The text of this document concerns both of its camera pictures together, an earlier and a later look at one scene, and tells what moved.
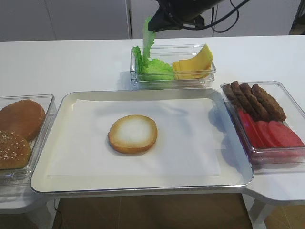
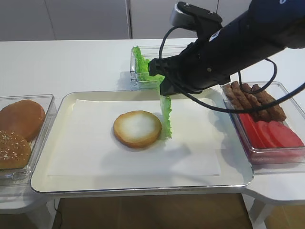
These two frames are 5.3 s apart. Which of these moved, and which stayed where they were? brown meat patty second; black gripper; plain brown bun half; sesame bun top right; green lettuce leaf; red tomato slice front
Moved: black gripper; green lettuce leaf
Stayed: red tomato slice front; plain brown bun half; brown meat patty second; sesame bun top right
